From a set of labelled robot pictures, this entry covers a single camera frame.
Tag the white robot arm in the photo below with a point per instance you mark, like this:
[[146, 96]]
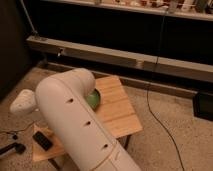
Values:
[[61, 98]]

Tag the green bowl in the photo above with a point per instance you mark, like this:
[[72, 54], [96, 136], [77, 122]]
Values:
[[94, 99]]

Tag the wooden side table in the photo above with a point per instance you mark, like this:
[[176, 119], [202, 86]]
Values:
[[114, 111]]

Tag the metal lamp pole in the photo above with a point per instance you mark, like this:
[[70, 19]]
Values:
[[33, 29]]

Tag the long grey baseboard beam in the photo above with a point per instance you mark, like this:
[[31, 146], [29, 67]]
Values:
[[190, 70]]

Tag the black box right edge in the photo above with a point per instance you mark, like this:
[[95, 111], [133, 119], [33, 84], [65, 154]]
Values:
[[203, 106]]

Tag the black object on floor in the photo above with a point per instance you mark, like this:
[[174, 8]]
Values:
[[18, 147]]

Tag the upper shelf with items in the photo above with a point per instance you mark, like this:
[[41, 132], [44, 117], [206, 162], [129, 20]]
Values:
[[134, 6]]

